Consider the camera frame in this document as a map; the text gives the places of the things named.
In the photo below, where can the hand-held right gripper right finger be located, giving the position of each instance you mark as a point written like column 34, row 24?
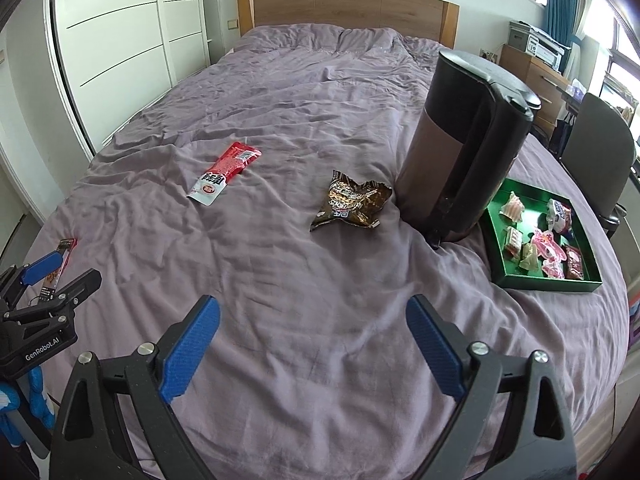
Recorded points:
column 435, row 347

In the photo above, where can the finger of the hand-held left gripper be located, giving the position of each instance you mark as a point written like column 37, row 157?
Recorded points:
column 75, row 287
column 47, row 265

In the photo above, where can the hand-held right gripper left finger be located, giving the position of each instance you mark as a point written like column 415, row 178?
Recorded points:
column 192, row 345

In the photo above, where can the small red candy packet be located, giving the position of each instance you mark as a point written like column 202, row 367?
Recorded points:
column 511, row 242

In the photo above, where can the pink cartoon snack packet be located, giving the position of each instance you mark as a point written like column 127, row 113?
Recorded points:
column 547, row 252

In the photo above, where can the pink striped snack packet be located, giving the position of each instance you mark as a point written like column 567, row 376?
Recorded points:
column 513, row 207

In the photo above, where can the red noodle snack packet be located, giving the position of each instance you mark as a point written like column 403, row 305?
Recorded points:
column 575, row 262

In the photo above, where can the brown snack packet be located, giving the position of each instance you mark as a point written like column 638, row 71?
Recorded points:
column 350, row 200

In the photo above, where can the red and white snack packet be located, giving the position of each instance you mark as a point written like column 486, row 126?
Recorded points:
column 222, row 172

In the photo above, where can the green tray box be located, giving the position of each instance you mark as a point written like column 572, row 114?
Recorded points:
column 532, row 200

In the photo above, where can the white and blue snack packet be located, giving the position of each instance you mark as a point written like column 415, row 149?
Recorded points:
column 560, row 215

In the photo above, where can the red packet at bed edge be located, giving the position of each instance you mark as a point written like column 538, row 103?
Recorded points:
column 69, row 247

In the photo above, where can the blue fabric item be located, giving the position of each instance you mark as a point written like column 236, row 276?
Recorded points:
column 37, row 395

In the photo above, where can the black and brown trash can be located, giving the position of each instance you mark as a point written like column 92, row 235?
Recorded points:
column 440, row 150

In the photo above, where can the white wardrobe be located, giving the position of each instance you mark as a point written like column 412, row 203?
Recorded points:
column 125, row 35

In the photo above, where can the grey office chair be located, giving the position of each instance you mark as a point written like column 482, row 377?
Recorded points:
column 597, row 150

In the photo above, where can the purple bed blanket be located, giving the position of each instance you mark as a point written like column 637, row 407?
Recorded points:
column 300, row 100

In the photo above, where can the wooden dresser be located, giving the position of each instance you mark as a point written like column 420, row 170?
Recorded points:
column 535, row 85

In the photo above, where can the grey printer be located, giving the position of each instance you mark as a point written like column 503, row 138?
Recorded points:
column 537, row 45

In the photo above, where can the wooden headboard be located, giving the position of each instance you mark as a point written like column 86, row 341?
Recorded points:
column 350, row 5

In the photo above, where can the teal curtain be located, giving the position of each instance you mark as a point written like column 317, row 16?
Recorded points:
column 560, row 10

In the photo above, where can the wall power socket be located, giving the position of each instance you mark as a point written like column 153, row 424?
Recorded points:
column 488, row 55

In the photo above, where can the wall light switch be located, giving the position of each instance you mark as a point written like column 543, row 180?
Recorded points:
column 232, row 24

